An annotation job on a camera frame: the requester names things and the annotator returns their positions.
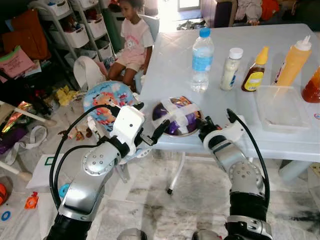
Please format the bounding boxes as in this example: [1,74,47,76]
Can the round metal bowl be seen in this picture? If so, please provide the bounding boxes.
[151,96,204,138]

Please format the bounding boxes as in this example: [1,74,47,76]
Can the purple taped snack packet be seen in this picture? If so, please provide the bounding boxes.
[155,96,201,132]

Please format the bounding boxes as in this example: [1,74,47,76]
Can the light blue plastic table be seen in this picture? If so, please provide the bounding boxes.
[134,23,320,196]

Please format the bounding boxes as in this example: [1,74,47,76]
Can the white sauce bottle white cap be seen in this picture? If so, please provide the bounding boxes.
[220,47,244,92]

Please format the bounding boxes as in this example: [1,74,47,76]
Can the clear water bottle blue cap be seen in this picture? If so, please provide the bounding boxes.
[191,27,215,94]

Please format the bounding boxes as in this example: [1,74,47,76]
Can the white cloth bag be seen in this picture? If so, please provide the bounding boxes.
[73,56,108,92]

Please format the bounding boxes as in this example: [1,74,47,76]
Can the child in pink shirt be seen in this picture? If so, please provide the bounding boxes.
[106,0,155,87]

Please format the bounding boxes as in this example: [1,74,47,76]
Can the brown stuffed toy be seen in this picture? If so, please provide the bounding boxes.
[59,124,98,142]

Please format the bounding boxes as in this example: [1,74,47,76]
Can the brown sauce bottle yellow cap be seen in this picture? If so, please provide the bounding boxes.
[241,46,270,93]

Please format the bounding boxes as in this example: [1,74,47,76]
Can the clear plastic food container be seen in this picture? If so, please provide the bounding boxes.
[254,84,312,132]

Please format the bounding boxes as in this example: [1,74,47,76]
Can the yellow toy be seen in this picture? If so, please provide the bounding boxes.
[53,85,77,107]

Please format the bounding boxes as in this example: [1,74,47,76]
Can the light blue plastic chair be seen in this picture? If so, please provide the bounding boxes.
[132,14,162,96]

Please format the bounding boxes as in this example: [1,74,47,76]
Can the white storage drawer rack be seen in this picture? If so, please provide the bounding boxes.
[29,0,117,66]

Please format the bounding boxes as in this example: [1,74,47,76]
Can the small blue plastic toy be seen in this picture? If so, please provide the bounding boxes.
[58,182,71,199]

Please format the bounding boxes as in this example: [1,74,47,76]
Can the white paper with green square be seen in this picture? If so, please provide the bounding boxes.
[26,151,68,192]

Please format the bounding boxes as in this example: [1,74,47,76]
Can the orange squeeze bottle white nozzle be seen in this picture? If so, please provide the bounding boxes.
[273,35,313,88]

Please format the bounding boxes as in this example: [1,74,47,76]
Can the white pole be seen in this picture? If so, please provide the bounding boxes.
[0,100,58,127]

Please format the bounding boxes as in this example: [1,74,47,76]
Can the red orange liquid bottle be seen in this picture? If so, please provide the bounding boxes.
[301,67,320,104]

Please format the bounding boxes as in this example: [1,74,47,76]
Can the shiny foil packet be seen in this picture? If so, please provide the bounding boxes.
[1,101,35,134]

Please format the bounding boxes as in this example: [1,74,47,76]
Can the white tote bag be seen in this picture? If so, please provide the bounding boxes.
[0,125,49,167]

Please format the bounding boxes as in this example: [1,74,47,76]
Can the small orange toy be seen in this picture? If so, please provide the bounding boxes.
[23,192,40,210]

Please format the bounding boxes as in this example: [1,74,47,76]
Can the orange bag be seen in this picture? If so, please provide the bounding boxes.
[1,9,52,62]

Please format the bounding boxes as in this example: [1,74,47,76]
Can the pink book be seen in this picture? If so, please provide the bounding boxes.
[0,46,37,79]

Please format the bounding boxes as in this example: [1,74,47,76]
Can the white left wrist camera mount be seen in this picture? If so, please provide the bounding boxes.
[110,105,146,151]

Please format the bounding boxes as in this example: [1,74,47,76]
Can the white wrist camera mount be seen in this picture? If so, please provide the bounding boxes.
[110,105,146,151]
[202,116,248,147]

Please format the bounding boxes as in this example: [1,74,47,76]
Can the long black left arm cable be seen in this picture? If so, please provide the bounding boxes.
[49,102,122,211]

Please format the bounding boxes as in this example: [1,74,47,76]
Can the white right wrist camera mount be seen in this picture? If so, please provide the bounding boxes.
[202,116,248,147]

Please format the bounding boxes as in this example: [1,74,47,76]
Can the short black left arm cable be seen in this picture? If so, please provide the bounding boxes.
[52,144,100,197]

